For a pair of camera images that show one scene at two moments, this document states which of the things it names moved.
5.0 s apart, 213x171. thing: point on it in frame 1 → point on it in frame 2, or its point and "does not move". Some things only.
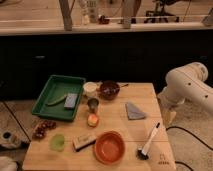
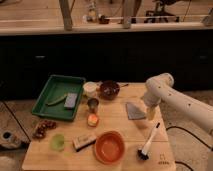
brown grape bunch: (41, 126) does not move
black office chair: (159, 12) does not move
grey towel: (133, 113) does not move
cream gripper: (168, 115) → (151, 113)
